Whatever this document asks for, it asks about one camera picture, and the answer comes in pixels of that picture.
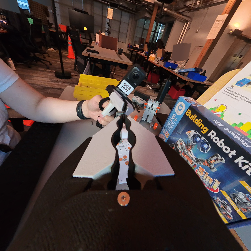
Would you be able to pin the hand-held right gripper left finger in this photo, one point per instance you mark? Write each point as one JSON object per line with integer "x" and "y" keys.
{"x": 94, "y": 157}

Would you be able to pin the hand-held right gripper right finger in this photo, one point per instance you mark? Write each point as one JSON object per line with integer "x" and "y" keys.
{"x": 153, "y": 157}

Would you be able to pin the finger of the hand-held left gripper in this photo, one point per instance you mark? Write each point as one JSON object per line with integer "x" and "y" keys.
{"x": 119, "y": 100}

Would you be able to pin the instruction booklet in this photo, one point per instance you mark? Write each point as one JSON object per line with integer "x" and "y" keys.
{"x": 123, "y": 157}

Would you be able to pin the yellow plastic parts bin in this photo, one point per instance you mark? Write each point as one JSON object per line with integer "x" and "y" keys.
{"x": 94, "y": 84}

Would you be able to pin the person's left forearm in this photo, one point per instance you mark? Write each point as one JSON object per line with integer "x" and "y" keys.
{"x": 39, "y": 102}

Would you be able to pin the grey desk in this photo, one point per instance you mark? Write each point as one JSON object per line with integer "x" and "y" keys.
{"x": 74, "y": 133}

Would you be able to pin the wooden desk with black legs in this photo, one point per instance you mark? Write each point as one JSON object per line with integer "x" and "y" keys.
{"x": 176, "y": 74}

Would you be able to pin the person's left hand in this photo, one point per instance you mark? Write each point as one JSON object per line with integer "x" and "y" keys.
{"x": 92, "y": 110}

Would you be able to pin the red bag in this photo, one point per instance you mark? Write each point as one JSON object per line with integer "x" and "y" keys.
{"x": 153, "y": 77}
{"x": 176, "y": 92}

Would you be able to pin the grey battery box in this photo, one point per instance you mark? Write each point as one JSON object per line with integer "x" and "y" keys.
{"x": 138, "y": 100}

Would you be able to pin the partly built toy robot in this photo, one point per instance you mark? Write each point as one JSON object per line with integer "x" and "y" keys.
{"x": 149, "y": 111}

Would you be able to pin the black upright device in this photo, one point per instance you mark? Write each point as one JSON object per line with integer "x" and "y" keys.
{"x": 164, "y": 90}

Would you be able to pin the grey office table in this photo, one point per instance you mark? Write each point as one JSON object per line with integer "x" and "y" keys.
{"x": 106, "y": 55}

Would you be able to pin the blue plastic bin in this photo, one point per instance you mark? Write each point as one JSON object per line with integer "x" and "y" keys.
{"x": 170, "y": 65}
{"x": 197, "y": 76}

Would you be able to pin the black wristband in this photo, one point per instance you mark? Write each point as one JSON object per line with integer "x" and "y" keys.
{"x": 81, "y": 110}

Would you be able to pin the blue robot kit box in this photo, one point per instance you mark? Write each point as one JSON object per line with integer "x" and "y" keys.
{"x": 211, "y": 157}

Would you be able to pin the orange traffic cone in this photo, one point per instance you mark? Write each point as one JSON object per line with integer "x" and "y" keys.
{"x": 71, "y": 49}
{"x": 28, "y": 122}

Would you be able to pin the black floor lamp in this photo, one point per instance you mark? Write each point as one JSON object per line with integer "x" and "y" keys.
{"x": 60, "y": 59}

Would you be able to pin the black computer monitor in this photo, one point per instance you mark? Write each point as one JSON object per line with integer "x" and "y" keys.
{"x": 80, "y": 19}

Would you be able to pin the person's white shirt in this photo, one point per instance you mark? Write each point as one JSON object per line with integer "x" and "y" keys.
{"x": 6, "y": 117}

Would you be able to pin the curled white poster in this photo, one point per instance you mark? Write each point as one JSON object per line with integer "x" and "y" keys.
{"x": 235, "y": 102}

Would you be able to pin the black office chair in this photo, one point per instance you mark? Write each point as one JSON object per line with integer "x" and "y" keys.
{"x": 31, "y": 35}

